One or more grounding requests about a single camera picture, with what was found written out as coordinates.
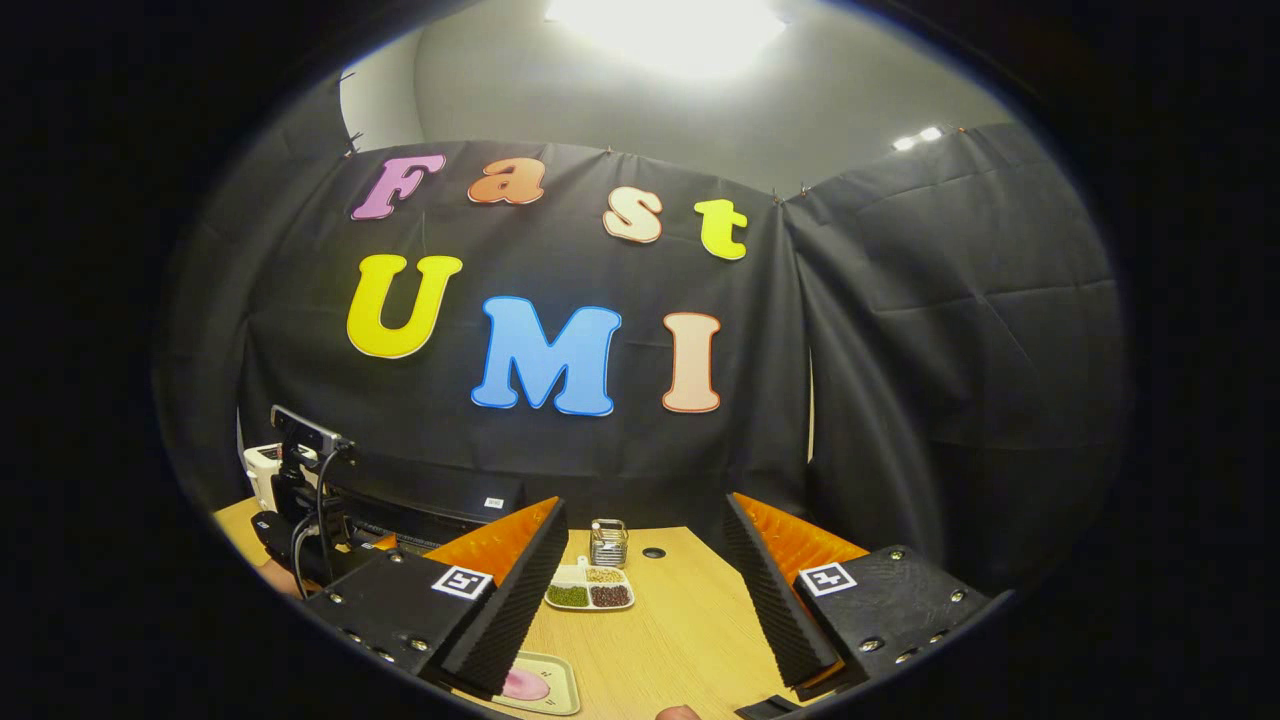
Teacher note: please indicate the small ceiling light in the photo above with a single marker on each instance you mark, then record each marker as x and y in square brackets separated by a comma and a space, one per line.
[918, 138]

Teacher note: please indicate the white toaster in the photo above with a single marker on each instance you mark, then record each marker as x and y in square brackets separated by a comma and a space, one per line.
[260, 470]

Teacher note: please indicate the black electric oven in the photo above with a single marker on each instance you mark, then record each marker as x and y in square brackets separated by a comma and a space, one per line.
[430, 497]

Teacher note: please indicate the cream square plate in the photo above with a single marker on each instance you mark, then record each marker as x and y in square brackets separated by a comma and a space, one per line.
[558, 688]

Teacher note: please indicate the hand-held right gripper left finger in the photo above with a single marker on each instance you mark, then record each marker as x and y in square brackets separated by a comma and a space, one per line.
[520, 590]

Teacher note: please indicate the pink ham slice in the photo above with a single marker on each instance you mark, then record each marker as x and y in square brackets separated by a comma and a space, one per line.
[525, 685]

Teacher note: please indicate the white divided dish with beans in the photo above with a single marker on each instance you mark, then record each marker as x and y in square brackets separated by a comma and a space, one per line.
[563, 575]

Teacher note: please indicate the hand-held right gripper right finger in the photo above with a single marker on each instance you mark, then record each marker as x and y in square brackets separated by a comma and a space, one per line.
[770, 590]

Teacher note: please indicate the large ceiling light panel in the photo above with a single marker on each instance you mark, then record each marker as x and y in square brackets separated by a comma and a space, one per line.
[665, 35]

